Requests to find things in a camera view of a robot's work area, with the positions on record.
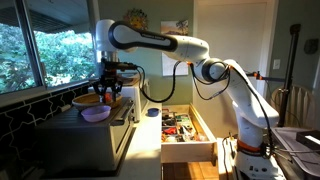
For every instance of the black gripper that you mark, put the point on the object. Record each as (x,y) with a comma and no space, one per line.
(109,76)

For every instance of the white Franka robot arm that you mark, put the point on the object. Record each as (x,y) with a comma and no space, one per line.
(200,56)

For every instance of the wooden bowl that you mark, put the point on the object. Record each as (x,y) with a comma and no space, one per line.
(85,100)

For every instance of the silver toaster oven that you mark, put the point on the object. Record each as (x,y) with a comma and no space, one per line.
(83,143)

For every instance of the orange item in basket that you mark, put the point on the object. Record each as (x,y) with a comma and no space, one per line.
(107,97)

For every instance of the white microwave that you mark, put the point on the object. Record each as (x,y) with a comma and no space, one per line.
(136,96)

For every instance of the small blue cup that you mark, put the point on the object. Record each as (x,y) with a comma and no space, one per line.
(153,112)

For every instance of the red tool in drawer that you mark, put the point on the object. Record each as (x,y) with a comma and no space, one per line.
(170,130)

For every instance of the open wooden drawer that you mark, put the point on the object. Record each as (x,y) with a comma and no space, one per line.
(186,146)

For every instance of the white door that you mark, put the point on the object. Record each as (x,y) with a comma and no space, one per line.
(233,23)

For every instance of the wooden spindle chair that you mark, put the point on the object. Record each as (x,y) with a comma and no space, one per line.
(301,103)

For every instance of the grey table mat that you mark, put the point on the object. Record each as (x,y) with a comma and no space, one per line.
(296,156)

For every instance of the black box on table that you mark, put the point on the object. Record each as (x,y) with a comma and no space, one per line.
(308,140)

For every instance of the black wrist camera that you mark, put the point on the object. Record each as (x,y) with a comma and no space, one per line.
(118,65)

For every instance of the white wall plug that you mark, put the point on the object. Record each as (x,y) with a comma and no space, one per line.
(65,108)

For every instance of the paper wall calendar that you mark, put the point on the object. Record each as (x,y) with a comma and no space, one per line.
(175,68)

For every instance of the window frame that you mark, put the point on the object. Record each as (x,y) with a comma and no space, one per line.
(43,46)

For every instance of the sunflower wall decoration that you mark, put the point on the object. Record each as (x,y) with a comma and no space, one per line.
(136,16)

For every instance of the white light switch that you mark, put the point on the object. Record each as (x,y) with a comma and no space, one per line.
(276,64)

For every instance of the dark round wall ornament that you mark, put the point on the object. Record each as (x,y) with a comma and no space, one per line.
(311,46)

